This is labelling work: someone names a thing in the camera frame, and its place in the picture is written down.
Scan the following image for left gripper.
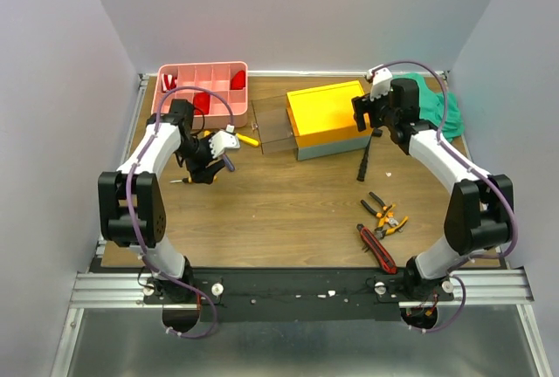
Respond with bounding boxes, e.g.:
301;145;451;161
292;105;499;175
174;132;225;184

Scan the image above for blue handled screwdriver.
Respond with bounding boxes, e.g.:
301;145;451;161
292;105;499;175
222;154;236;172

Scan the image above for small yellow screwdriver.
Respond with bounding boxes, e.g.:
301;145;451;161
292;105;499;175
169;177;194;184

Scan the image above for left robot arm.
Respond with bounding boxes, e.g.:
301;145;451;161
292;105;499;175
98;99;224;303

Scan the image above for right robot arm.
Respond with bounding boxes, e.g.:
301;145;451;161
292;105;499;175
351;78;518;300

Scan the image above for yellow and grey drawer box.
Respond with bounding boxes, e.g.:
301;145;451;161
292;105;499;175
286;80;371;161

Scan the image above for yellow screwdriver on table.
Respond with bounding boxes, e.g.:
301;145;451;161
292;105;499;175
236;134;260;147

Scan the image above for red object front compartment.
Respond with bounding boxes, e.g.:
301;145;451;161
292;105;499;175
192;93;211;116

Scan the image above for red object compartment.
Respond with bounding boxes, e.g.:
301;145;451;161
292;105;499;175
192;93;211;116
230;70;246;90

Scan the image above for green cloth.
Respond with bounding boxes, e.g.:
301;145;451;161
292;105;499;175
394;72;465;142

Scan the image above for clear acrylic drawer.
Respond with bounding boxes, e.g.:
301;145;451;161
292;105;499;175
252;94;297;156

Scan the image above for red white striped item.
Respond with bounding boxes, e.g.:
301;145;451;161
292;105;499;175
161;73;178;93

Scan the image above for pink compartment tray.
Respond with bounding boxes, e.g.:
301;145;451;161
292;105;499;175
151;61;248;130

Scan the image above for red object back compartment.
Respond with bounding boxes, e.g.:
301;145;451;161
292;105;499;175
230;70;246;90

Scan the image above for black orange pliers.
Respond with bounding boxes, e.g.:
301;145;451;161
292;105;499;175
360;192;396;222

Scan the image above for red black utility knife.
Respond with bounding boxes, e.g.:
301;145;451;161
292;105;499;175
356;223;397;275

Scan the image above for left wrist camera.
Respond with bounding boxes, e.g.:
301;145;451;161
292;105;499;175
209;124;240;158

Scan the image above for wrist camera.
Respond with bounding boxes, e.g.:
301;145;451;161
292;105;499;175
365;66;393;101
209;124;240;158

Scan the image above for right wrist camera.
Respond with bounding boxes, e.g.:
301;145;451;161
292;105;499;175
365;66;393;101

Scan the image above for black ribbed tool handle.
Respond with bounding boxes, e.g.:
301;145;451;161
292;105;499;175
356;128;383;182

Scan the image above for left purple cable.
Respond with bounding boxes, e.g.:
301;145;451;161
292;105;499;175
125;86;237;339

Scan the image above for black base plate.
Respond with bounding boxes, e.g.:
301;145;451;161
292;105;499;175
143;267;453;323

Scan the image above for aluminium rail frame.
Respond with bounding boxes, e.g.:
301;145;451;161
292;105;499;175
53;81;552;376

